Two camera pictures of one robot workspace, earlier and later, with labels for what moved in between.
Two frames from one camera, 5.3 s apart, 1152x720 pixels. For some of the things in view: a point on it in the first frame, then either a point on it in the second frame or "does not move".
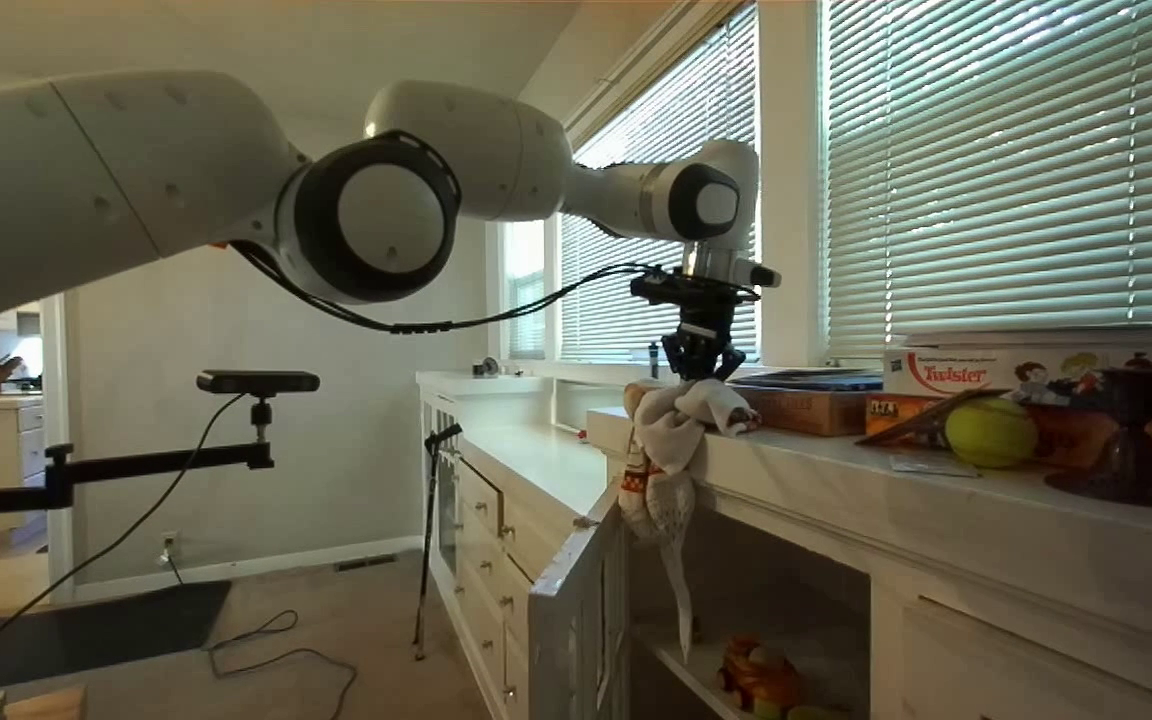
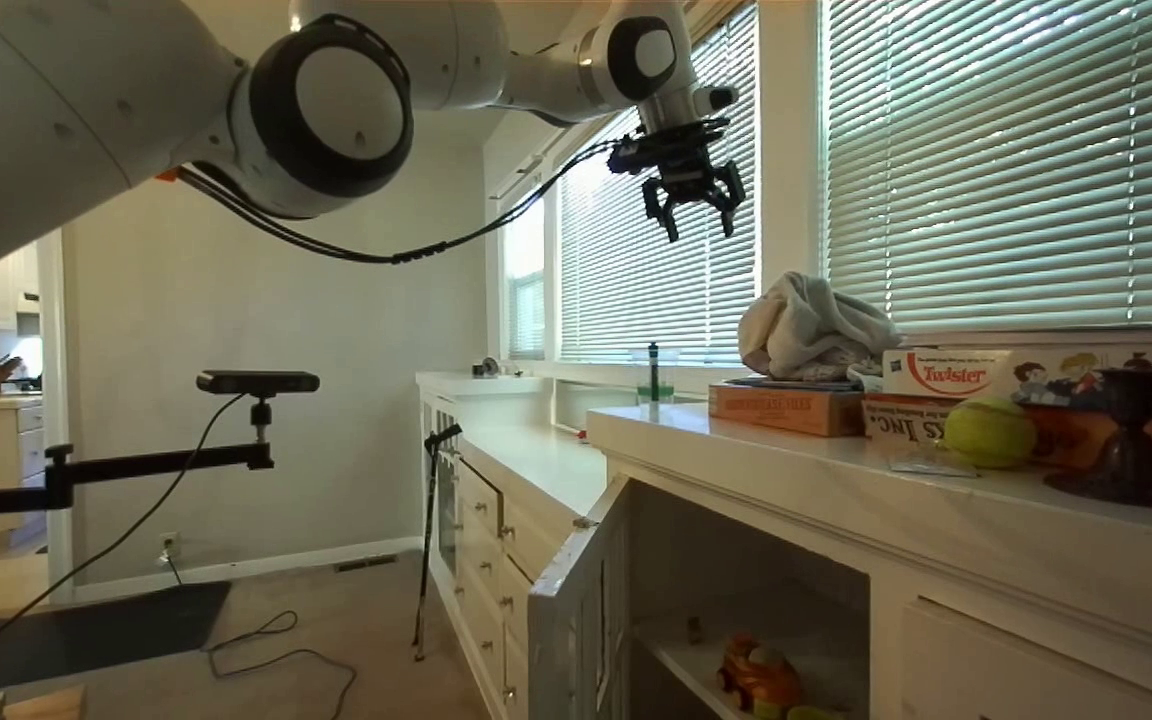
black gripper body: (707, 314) to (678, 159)
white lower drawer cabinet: (517, 473) does not move
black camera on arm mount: (64, 462) does not move
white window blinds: (1013, 169) does not move
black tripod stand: (425, 538) does not move
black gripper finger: (725, 365) to (719, 184)
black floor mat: (74, 638) does not move
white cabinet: (867, 577) does not move
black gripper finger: (688, 355) to (658, 204)
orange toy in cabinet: (754, 681) does not move
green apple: (988, 434) does not move
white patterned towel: (670, 427) to (813, 333)
